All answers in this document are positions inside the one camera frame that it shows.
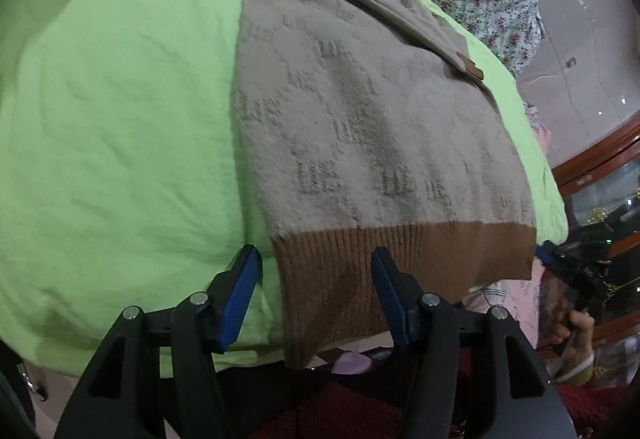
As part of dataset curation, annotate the beige knitted sweater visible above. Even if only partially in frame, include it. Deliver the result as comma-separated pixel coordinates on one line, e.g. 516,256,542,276
231,0,538,368

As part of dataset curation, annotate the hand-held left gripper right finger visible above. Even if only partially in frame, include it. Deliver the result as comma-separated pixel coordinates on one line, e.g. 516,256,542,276
370,247,578,439

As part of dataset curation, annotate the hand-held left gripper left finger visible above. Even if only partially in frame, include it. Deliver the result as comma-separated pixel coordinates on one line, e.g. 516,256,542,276
53,244,263,439

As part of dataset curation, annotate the green bed sheet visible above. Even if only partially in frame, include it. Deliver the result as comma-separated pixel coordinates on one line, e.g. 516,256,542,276
0,0,569,377

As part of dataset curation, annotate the person's right hand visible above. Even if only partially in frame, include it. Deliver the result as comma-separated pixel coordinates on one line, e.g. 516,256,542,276
550,291,596,370

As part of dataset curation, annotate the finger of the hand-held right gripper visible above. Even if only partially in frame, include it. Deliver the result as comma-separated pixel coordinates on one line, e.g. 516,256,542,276
534,240,557,267

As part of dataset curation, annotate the wooden glass cabinet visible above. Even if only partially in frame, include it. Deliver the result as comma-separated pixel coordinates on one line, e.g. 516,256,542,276
547,111,640,370

